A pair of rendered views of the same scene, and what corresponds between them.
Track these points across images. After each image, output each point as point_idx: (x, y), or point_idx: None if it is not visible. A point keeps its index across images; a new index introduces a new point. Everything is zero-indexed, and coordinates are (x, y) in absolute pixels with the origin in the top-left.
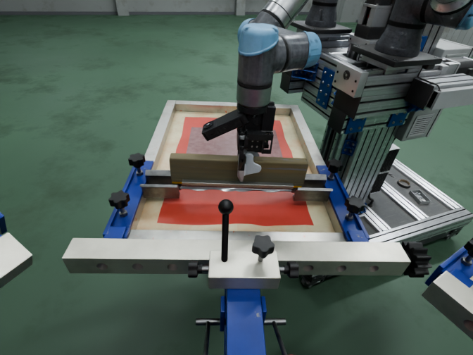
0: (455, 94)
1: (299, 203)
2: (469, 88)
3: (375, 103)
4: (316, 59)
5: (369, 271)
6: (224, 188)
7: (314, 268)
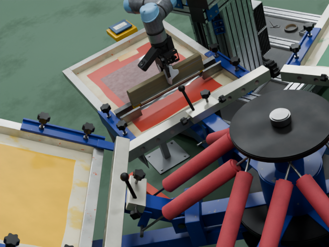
0: None
1: (208, 80)
2: None
3: None
4: (176, 3)
5: (255, 85)
6: (160, 97)
7: (231, 96)
